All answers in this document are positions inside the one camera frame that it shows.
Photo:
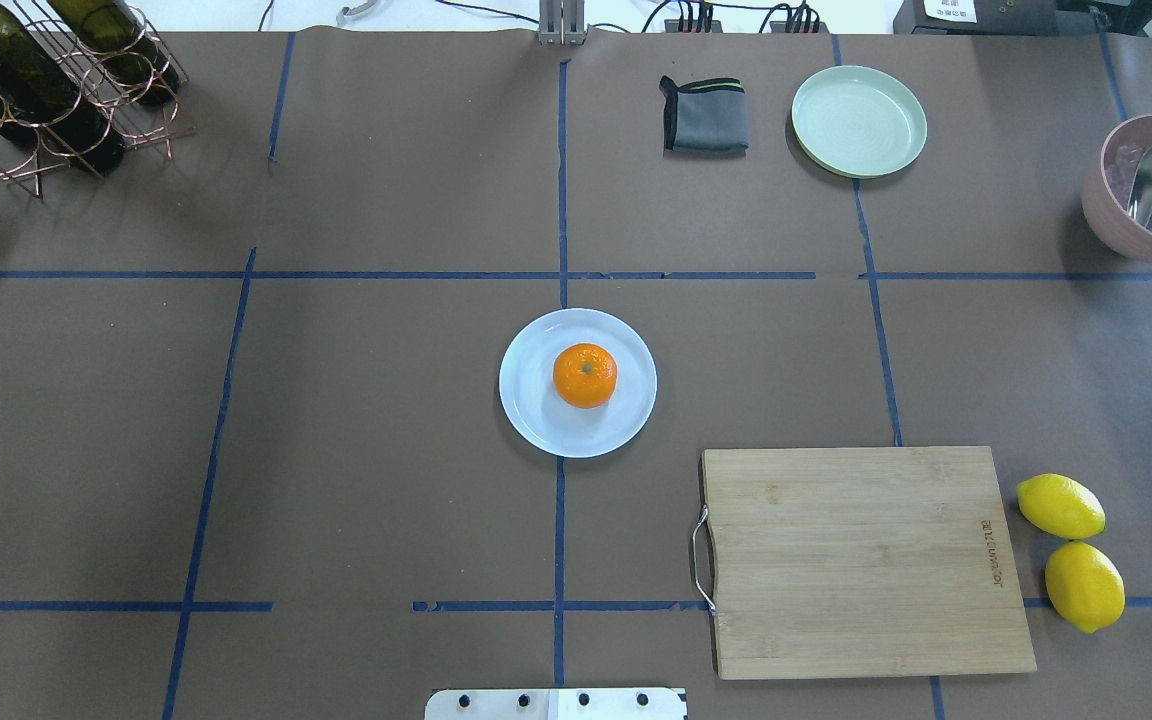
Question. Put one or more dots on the orange mandarin fruit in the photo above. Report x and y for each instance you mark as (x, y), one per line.
(585, 375)

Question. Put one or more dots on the light blue plate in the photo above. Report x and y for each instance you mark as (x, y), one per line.
(532, 403)

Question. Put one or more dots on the light green plate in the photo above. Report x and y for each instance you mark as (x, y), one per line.
(858, 122)

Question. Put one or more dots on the folded grey cloth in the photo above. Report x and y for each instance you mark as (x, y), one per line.
(707, 117)

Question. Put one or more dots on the bamboo cutting board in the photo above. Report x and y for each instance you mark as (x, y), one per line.
(868, 562)

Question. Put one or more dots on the black power strip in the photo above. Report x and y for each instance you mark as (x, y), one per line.
(713, 17)

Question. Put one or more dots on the lower yellow lemon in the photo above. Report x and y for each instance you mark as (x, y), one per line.
(1061, 506)

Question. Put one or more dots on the yellow lemon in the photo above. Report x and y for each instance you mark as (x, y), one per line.
(1084, 587)
(1061, 506)

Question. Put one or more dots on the pink bowl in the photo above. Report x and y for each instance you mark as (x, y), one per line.
(1117, 192)

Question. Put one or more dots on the upper yellow lemon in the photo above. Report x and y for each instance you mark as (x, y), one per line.
(1084, 587)

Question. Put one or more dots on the dark wine bottle lower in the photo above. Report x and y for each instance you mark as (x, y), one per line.
(125, 47)

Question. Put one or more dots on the dark wine bottle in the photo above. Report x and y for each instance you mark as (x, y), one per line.
(42, 95)
(125, 47)

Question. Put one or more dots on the dark wine bottle upper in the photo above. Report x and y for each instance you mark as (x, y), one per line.
(42, 95)

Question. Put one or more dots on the aluminium frame post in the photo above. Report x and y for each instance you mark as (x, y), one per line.
(562, 23)

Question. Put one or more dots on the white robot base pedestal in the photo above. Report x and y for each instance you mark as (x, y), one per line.
(559, 703)

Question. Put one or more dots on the copper wire bottle rack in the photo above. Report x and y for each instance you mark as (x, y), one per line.
(82, 83)

